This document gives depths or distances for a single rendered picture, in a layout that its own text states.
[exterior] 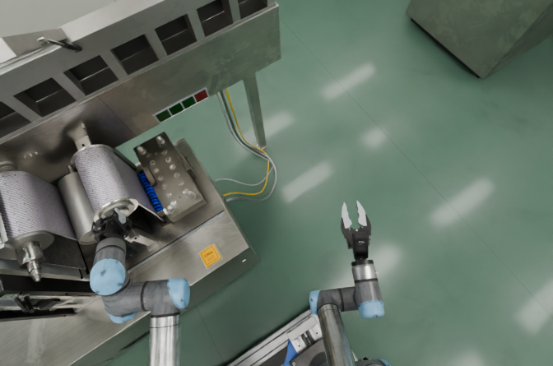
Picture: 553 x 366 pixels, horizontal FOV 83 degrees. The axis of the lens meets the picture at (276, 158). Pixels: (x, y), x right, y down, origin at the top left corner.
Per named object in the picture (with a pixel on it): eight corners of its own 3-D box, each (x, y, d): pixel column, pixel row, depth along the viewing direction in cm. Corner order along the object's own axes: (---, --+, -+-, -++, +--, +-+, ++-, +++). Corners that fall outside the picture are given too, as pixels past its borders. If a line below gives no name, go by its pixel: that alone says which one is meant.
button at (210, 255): (207, 267, 135) (206, 267, 133) (200, 253, 138) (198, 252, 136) (221, 258, 137) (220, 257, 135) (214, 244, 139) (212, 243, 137)
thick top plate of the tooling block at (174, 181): (174, 223, 137) (169, 220, 131) (138, 153, 151) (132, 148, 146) (206, 203, 140) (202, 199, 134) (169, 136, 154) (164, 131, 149)
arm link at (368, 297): (357, 317, 101) (363, 319, 94) (350, 281, 106) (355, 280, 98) (381, 315, 102) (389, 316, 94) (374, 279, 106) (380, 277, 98)
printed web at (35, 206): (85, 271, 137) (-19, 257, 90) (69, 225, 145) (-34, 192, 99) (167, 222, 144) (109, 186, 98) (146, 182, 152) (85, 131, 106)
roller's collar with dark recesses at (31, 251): (30, 270, 99) (14, 268, 93) (25, 253, 101) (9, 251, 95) (50, 258, 100) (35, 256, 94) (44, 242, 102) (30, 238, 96)
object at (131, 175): (156, 215, 135) (137, 204, 118) (136, 173, 143) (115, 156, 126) (158, 215, 135) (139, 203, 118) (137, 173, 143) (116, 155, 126)
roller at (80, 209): (90, 247, 120) (71, 242, 109) (70, 193, 129) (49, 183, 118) (120, 229, 122) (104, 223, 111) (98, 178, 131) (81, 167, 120)
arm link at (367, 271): (354, 280, 99) (380, 276, 98) (351, 264, 101) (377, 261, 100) (353, 280, 106) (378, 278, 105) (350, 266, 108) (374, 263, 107)
